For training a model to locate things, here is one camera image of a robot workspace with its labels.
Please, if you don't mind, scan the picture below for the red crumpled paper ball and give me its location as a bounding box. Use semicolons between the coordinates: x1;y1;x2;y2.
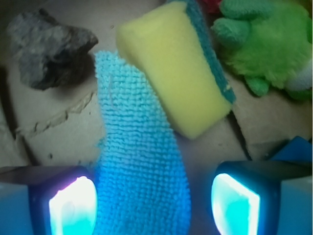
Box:
200;0;222;14

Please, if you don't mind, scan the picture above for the yellow sponge with green scourer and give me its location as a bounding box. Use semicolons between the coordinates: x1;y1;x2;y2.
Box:
116;0;236;140

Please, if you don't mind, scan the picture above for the light blue microfiber cloth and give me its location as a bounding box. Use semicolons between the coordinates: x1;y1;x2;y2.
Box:
94;51;191;235

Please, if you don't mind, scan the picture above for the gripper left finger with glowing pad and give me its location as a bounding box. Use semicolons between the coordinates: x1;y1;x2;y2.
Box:
0;165;98;235

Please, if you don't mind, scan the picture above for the green plush frog toy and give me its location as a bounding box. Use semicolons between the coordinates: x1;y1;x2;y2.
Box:
211;0;313;101

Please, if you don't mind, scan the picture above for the grey brown rock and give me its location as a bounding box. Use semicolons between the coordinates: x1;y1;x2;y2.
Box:
7;8;98;91

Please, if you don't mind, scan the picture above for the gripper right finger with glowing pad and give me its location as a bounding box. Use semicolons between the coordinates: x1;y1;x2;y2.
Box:
211;161;313;235

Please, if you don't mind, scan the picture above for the blue rectangular block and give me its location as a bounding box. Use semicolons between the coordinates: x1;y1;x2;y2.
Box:
270;136;313;163

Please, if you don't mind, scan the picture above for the brown paper bag tray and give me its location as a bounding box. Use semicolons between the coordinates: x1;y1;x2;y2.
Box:
0;0;313;172

